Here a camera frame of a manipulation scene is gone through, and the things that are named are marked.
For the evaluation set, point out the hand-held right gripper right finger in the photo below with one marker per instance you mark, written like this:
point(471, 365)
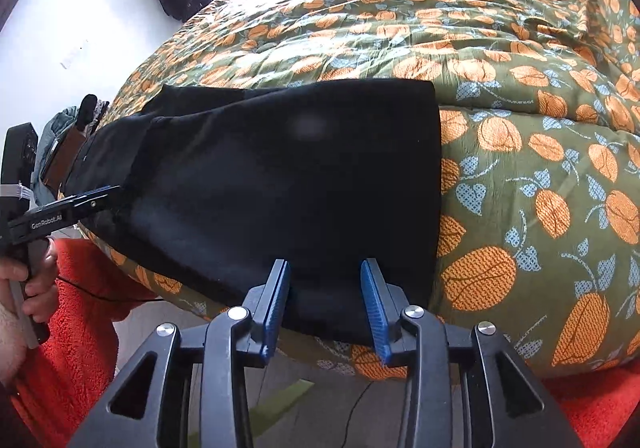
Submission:
point(375, 308)

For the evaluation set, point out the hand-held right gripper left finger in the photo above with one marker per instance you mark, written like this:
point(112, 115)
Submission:
point(275, 308)

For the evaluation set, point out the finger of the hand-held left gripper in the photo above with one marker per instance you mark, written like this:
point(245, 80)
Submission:
point(85, 200)

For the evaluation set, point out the black pants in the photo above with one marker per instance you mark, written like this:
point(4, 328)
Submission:
point(275, 178)

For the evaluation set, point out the person's left hand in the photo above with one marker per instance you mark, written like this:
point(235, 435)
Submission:
point(47, 293)

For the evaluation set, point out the grey cloth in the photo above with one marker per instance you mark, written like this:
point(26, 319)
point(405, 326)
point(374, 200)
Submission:
point(50, 133)

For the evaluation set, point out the black rounded object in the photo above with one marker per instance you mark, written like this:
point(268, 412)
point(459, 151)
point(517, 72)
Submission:
point(86, 113)

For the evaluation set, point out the orange fleece robe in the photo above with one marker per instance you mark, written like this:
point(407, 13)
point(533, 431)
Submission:
point(85, 343)

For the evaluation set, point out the orange floral green quilt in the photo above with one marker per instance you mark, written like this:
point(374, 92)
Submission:
point(500, 103)

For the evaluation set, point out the white wall plate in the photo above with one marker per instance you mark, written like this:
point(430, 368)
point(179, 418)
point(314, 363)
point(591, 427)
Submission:
point(74, 57)

